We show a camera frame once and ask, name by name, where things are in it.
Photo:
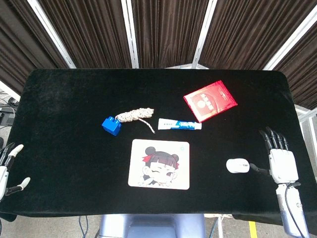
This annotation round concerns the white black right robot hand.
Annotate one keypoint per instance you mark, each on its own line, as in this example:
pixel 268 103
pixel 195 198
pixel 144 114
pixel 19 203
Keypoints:
pixel 283 166

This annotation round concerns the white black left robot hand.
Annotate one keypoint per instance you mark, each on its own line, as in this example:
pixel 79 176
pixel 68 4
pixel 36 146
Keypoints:
pixel 3 176

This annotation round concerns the white computer mouse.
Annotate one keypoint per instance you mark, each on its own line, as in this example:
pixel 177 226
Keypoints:
pixel 237 165

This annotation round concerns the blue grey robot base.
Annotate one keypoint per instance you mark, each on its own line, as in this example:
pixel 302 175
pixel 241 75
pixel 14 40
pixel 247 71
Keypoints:
pixel 153 226

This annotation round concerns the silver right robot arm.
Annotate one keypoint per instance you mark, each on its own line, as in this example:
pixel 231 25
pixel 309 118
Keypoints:
pixel 293 213

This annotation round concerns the cartoon girl mouse pad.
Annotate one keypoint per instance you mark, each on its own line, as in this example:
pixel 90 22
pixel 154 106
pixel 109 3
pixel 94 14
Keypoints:
pixel 158 148

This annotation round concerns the black floor equipment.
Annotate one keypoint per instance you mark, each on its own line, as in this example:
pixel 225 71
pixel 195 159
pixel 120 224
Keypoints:
pixel 7 114

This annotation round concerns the black velvet table cloth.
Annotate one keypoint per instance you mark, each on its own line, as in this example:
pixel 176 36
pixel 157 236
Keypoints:
pixel 74 148

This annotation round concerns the brown curtain panel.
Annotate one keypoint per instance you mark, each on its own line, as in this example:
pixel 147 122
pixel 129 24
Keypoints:
pixel 168 32
pixel 247 32
pixel 302 74
pixel 22 44
pixel 91 32

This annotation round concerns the red booklet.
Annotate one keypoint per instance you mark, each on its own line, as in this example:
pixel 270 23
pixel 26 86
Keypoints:
pixel 210 100

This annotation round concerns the white blue toothpaste tube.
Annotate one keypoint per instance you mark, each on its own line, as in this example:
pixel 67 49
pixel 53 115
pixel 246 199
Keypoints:
pixel 178 124

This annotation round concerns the blue building block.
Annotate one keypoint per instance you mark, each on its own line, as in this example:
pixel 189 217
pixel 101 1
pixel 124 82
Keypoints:
pixel 111 126

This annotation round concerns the white frame post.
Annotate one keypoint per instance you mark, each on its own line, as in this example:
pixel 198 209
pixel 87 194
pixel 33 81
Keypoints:
pixel 292 42
pixel 130 37
pixel 204 32
pixel 50 32

